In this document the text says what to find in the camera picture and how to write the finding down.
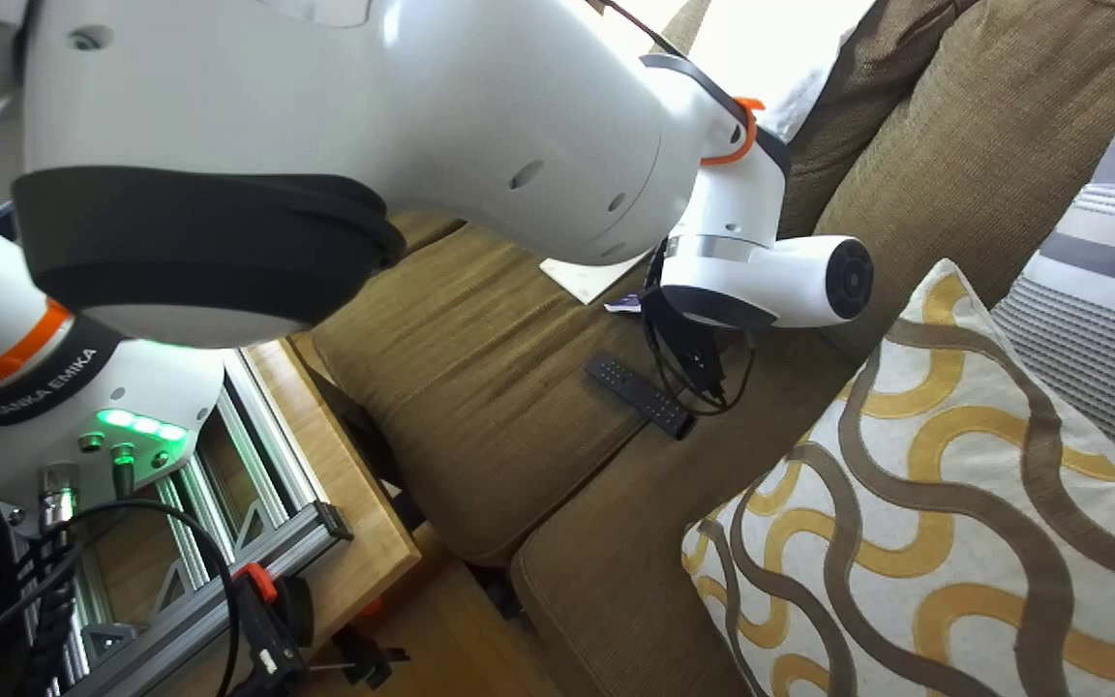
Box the black remote control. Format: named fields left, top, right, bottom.
left=579, top=348, right=701, bottom=444

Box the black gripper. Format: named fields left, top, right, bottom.
left=648, top=281, right=773, bottom=340

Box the brown fabric sofa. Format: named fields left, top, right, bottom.
left=283, top=0, right=1115, bottom=697

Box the aluminium profile frame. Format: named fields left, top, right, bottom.
left=12, top=343, right=357, bottom=697

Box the black orange clamp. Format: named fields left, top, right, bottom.
left=224, top=557, right=413, bottom=697

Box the black base cable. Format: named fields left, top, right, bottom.
left=0, top=495, right=246, bottom=697

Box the yellow brown wave pillow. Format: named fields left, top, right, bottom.
left=679, top=256, right=1115, bottom=697

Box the white book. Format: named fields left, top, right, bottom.
left=538, top=247, right=653, bottom=311

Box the grey striped pillow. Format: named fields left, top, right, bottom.
left=988, top=86, right=1115, bottom=504

